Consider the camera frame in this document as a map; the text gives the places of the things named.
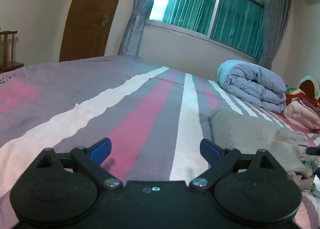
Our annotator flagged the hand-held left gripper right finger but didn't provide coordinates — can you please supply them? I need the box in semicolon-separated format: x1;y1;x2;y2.
189;138;284;191

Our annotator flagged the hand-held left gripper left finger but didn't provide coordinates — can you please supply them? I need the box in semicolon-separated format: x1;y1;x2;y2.
35;137;123;191

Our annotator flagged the grey fleece blanket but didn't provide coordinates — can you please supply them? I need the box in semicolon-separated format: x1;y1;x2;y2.
208;106;320;195

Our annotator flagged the folded pink blanket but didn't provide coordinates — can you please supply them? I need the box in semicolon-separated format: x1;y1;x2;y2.
283;99;320;130

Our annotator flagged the folded mauve cloth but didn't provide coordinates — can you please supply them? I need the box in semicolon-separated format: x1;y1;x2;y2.
299;96;320;114

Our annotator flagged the striped bed sheet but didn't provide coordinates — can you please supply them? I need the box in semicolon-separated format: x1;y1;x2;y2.
0;54;320;229

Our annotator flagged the red printed blanket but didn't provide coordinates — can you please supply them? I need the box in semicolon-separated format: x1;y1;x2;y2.
285;84;320;107

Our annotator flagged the wooden headboard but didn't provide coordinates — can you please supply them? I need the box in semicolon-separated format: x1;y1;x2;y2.
298;75;320;100

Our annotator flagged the folded light blue duvet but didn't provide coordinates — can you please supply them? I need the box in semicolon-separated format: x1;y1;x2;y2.
216;59;288;114

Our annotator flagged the brown wooden door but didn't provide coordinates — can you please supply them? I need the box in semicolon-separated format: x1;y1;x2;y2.
58;0;132;63

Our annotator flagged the grey curtain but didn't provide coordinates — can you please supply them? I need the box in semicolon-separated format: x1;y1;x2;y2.
257;0;295;70
117;0;171;57

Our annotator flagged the wooden chair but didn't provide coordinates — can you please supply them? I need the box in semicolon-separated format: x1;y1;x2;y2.
0;30;25;73

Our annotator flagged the window with green glass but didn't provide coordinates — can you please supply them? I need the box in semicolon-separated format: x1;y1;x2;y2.
148;0;266;61

